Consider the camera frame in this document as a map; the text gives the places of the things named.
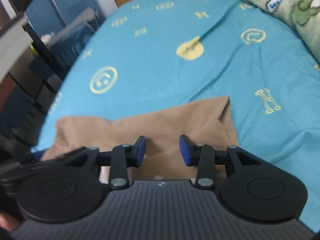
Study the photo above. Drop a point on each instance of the white table with black legs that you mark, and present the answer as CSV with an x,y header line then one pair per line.
x,y
12,42

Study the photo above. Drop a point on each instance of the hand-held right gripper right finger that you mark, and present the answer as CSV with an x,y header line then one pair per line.
x,y
183,150

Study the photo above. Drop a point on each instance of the tan printed T-shirt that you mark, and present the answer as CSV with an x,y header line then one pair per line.
x,y
162,122

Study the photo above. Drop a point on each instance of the person's left forearm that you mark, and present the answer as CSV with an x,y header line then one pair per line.
x,y
7,223

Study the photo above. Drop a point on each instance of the teal patterned bed sheet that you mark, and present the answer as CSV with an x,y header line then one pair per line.
x,y
162,75

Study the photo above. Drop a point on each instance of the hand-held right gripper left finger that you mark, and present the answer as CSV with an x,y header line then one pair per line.
x,y
141,150

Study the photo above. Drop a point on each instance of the green cartoon printed blanket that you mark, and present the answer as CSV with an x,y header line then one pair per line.
x,y
300,12

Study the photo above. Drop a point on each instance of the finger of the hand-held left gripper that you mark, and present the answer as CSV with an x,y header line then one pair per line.
x,y
38,155

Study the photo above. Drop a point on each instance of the grey cloth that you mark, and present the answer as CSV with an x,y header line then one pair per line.
x,y
75,22

